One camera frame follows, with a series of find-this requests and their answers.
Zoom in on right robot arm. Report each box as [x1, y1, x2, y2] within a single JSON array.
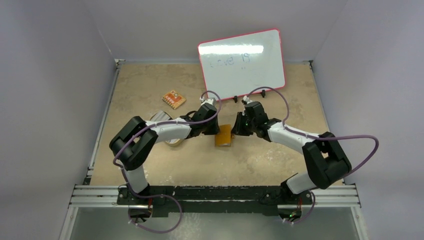
[[231, 100, 352, 204]]

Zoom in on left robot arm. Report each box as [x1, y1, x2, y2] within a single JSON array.
[[109, 102, 220, 205]]

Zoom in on pink framed whiteboard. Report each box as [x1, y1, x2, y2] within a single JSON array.
[[197, 28, 286, 100]]

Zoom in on beige oval card tray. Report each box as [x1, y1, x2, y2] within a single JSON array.
[[165, 138, 184, 147]]

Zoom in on aluminium frame rails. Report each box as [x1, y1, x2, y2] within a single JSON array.
[[61, 62, 368, 240]]

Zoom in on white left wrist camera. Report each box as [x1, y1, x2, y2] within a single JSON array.
[[199, 96, 217, 106]]

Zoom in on yellow leather card holder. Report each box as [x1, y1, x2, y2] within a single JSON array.
[[214, 124, 233, 147]]

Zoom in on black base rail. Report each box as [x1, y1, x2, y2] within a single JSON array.
[[117, 185, 313, 218]]

